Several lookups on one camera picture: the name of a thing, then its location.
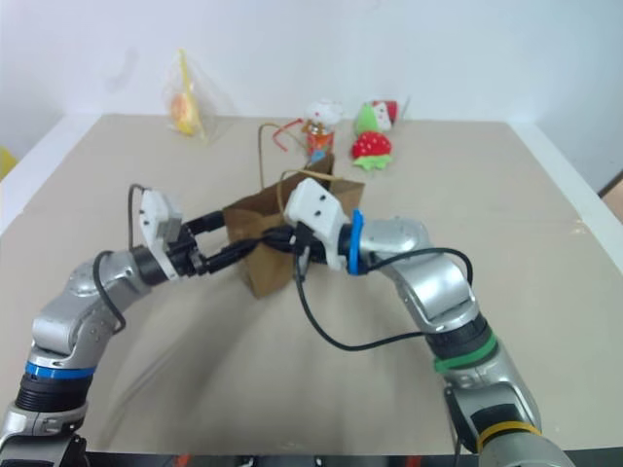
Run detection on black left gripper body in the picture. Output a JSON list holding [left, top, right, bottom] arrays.
[[166, 218, 209, 280]]

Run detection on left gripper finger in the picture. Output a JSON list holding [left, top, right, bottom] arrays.
[[201, 234, 269, 276], [191, 210, 229, 235]]

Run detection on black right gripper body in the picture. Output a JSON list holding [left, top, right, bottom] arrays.
[[290, 222, 335, 267]]

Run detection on brown paper bag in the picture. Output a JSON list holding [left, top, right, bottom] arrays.
[[222, 123, 366, 298]]

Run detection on clear plastic bag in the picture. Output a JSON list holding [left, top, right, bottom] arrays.
[[162, 48, 236, 147]]

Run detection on yellow orange plush toy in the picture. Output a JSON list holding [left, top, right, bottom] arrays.
[[167, 90, 203, 136]]

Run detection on beige table cover sheet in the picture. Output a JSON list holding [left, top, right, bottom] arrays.
[[0, 113, 623, 456]]

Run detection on red strawberry plush green leaves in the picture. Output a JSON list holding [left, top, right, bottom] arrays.
[[350, 130, 394, 172]]

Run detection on green white red slice plush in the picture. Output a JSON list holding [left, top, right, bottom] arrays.
[[352, 98, 403, 138]]

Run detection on yellow object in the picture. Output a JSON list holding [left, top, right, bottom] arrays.
[[0, 147, 18, 183]]

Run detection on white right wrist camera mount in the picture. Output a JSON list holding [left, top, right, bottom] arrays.
[[283, 178, 352, 271]]

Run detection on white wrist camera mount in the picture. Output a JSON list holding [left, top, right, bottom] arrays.
[[138, 188, 185, 282], [283, 178, 352, 271]]

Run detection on blue wrist clamp ring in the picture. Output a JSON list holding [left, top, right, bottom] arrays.
[[347, 208, 366, 276]]

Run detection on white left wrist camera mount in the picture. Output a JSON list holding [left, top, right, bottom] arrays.
[[138, 188, 185, 282]]

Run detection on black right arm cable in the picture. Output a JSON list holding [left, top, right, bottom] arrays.
[[293, 223, 476, 352]]

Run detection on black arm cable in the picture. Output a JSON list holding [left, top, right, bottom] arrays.
[[293, 223, 476, 352], [93, 183, 152, 337]]

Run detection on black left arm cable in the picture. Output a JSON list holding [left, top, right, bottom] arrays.
[[93, 183, 152, 337]]

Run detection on red string loop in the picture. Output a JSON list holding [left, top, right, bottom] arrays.
[[271, 118, 304, 155]]

